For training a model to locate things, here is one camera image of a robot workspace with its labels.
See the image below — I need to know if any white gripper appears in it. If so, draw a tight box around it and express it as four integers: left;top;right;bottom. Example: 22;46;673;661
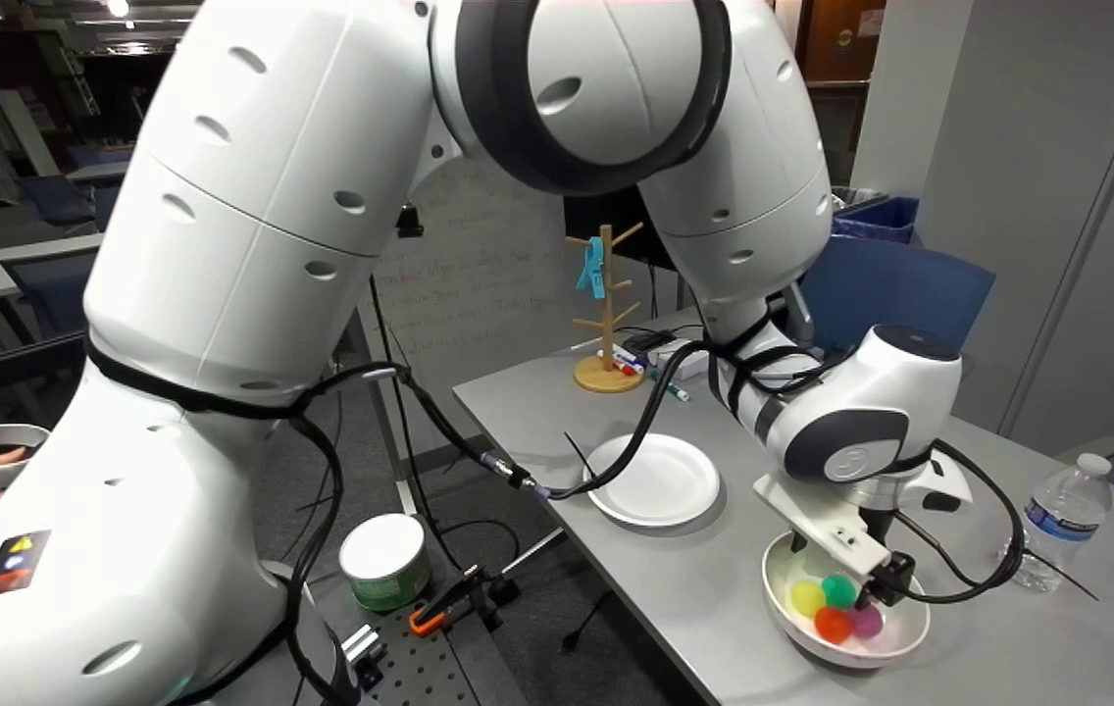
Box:
749;470;919;609

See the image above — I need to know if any green ball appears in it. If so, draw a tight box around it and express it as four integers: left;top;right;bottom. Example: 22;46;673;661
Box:
818;571;861;612

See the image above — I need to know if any yellow ball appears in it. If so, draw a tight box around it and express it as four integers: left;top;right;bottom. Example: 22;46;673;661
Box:
785;576;829;622

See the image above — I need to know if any orange ball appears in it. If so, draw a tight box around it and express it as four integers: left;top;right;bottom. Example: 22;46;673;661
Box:
813;605;856;648

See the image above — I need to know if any deep white bowl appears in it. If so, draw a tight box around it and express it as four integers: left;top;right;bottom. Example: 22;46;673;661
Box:
755;524;937;673

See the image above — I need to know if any shallow white foam bowl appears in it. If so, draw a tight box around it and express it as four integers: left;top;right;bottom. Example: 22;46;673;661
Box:
579;433;725;533

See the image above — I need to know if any clear plastic water bottle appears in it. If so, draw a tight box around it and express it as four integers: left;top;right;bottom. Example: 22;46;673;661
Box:
1019;450;1114;593

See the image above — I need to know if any blue chair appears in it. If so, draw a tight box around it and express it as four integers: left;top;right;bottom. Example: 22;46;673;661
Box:
796;230;1000;368

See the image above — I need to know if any wooden mug tree stand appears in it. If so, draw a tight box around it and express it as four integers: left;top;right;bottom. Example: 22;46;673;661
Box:
570;219;649;397

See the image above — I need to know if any blue plastic bin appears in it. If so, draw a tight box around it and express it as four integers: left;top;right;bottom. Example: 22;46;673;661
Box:
829;192;925;246

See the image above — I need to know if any blue item on mug tree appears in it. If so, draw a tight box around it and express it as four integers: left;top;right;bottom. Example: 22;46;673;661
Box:
574;243;615;303

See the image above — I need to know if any black monitor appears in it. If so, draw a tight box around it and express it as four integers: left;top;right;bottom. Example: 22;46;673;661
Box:
561;185;683;276

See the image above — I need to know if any orange black clamp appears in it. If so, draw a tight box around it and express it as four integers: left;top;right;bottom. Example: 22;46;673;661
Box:
400;562;504;642

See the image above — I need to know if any green white tape roll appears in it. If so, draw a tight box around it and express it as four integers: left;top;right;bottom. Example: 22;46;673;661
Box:
332;508;436;621

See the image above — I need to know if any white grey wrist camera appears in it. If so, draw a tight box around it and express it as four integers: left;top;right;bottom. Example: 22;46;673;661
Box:
903;446;979;519

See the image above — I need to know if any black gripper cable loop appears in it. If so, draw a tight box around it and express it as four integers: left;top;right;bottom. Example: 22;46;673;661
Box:
890;440;1026;609

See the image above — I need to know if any black cable along robot arm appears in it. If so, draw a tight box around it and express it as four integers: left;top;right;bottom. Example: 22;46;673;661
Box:
82;328;847;706

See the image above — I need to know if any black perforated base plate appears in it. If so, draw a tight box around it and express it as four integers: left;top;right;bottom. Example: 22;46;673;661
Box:
346;622;508;706

